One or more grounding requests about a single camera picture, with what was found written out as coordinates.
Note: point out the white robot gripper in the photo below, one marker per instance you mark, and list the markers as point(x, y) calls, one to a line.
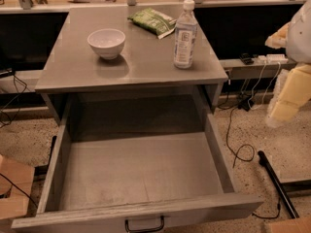
point(300, 40)

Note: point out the clear blue-labelled plastic bottle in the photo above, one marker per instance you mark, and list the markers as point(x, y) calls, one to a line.
point(185, 35)

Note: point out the grey cabinet with top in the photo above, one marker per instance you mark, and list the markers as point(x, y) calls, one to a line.
point(145, 60)

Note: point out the open grey top drawer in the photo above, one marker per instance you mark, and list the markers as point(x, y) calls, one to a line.
point(136, 156)

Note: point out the white power strip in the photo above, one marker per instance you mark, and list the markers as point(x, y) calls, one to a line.
point(273, 58)

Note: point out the black device on shelf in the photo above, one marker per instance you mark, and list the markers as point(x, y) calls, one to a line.
point(246, 59)

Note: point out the low grey shelf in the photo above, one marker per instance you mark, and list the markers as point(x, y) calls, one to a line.
point(239, 71)

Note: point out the black metal bar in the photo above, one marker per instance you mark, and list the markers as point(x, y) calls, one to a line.
point(263, 161)

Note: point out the green snack bag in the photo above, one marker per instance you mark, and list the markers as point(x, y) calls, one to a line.
point(154, 21)

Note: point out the white ceramic bowl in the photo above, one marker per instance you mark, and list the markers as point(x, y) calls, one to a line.
point(107, 43)

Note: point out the wooden box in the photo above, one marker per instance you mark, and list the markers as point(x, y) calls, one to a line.
point(16, 181)

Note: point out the black drawer handle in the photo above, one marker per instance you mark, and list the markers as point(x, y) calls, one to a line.
point(146, 225)

